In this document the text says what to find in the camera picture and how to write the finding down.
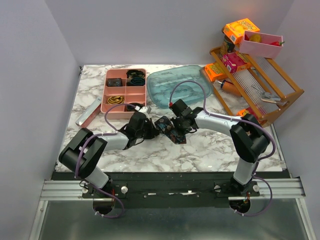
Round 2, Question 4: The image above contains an aluminium rail frame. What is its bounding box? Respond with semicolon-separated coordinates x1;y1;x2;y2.
29;178;316;240

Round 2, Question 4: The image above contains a rolled black tie top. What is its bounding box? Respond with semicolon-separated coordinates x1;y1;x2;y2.
126;69;146;79

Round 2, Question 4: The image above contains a rolled black tie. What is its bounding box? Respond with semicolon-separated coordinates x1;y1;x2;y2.
126;102;144;112
126;69;146;79

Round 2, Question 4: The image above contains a pink compartment organizer tray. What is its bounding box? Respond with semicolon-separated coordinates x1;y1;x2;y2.
100;68;147;120

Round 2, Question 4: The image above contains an orange snack box lower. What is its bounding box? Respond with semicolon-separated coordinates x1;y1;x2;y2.
236;107;259;120

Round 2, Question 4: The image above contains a pink snack box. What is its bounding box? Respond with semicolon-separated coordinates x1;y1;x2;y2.
222;51;252;74

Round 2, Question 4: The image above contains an orange snack box top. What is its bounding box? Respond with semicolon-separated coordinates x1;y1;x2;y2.
223;18;260;44

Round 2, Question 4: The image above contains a red toy pepper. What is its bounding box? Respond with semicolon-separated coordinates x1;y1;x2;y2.
270;41;285;47

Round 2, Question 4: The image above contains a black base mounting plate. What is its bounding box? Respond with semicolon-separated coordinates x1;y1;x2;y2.
51;171;262;210

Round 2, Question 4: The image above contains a wooden dish rack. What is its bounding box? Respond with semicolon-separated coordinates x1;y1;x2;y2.
213;54;304;127

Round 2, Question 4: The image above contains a floral patterned necktie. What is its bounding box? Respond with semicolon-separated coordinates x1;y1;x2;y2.
154;116;187;145

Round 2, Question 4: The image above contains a brown snack can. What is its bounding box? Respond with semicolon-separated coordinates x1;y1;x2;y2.
220;27;236;56

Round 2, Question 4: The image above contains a rolled gold tie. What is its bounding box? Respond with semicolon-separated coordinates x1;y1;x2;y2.
107;95;125;105

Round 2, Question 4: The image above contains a rolled dark floral tie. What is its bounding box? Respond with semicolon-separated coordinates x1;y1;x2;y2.
106;78;123;88

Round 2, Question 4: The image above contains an orange snack box middle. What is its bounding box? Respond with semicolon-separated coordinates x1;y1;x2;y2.
204;62;228;82

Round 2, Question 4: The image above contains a pink silver flat box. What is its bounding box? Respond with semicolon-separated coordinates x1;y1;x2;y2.
75;96;102;128

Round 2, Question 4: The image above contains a yellow toy fruit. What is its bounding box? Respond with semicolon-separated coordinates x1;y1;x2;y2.
249;34;262;43

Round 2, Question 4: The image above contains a pink rectangular bin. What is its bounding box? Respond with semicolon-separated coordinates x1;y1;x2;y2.
239;31;284;59

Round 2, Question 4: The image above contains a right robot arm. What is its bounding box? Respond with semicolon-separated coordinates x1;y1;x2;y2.
169;99;271;196

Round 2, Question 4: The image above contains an orange bottle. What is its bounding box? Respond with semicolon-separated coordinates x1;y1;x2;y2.
216;79;242;97

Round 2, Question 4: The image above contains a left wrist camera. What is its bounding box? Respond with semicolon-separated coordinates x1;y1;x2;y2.
139;106;152;116

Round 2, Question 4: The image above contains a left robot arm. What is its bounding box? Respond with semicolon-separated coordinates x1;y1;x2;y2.
58;112;160;198

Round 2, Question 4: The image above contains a rolled black tie bottom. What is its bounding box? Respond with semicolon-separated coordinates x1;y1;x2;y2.
126;102;144;112

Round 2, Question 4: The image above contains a rolled teal tie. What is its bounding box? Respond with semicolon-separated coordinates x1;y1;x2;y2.
126;77;146;87

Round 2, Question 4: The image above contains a blue transparent plastic tray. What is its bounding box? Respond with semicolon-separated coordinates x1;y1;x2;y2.
146;65;213;109

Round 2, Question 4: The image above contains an orange snack box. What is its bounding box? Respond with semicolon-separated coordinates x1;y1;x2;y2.
236;107;259;120
204;62;228;82
223;18;260;44

